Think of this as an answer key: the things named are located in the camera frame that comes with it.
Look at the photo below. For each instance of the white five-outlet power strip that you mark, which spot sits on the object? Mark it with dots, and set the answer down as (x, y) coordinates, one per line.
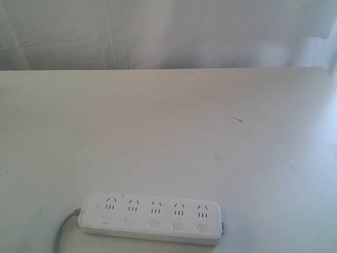
(152, 218)

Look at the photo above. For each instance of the white curtain backdrop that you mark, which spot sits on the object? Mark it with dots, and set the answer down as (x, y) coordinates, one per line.
(74, 35)

